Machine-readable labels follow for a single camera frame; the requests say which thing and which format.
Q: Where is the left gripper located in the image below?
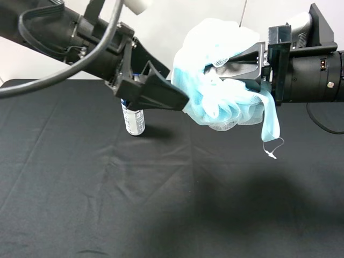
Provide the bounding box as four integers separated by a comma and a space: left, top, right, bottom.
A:
105, 23, 189, 111

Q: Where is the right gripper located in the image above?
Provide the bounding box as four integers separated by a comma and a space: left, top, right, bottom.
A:
204, 24, 291, 105

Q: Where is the blue white mesh bath sponge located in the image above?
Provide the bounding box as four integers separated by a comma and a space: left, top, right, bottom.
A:
171, 18, 280, 143

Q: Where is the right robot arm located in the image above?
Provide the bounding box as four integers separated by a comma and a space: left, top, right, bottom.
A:
205, 21, 343, 105

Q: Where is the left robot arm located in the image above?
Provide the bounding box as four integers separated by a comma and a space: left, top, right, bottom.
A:
1, 1, 189, 111

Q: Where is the white plastic bottle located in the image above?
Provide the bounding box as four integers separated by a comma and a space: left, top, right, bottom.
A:
121, 74, 146, 137

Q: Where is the black tablecloth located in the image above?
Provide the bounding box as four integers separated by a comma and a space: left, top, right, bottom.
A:
1, 80, 343, 257

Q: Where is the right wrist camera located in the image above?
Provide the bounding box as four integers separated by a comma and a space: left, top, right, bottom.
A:
286, 3, 338, 54

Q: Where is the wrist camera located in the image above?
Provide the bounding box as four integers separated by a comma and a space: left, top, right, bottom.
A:
286, 3, 338, 54
124, 0, 153, 15

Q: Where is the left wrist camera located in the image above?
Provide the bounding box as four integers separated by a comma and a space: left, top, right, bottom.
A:
124, 0, 153, 15

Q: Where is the black cable at right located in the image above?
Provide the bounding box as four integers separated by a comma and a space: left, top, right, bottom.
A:
306, 102, 344, 135

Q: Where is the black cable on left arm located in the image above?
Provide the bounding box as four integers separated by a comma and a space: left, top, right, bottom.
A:
0, 0, 123, 99

